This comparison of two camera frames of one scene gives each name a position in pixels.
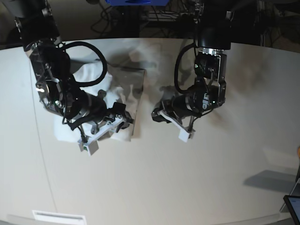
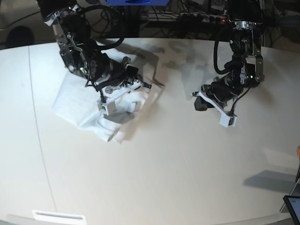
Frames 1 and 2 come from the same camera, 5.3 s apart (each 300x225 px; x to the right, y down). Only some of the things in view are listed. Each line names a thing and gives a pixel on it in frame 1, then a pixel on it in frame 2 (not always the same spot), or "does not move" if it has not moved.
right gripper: x=184 y=106 -> x=224 y=88
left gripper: x=99 y=113 -> x=115 y=72
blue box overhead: x=137 y=2 does not move
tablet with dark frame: x=293 y=203 does not move
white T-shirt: x=123 y=85 -> x=78 y=101
